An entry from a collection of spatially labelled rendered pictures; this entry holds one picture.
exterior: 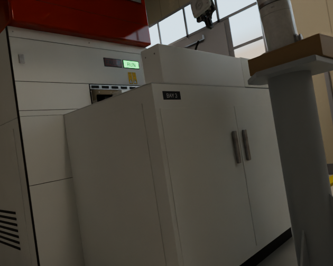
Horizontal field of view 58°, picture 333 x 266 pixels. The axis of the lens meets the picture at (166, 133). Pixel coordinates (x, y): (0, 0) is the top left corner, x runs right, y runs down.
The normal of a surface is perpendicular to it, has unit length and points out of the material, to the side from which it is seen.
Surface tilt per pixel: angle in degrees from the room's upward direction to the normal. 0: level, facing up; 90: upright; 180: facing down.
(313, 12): 90
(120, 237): 90
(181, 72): 90
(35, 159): 90
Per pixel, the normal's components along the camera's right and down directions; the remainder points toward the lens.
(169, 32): -0.71, 0.08
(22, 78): 0.70, -0.13
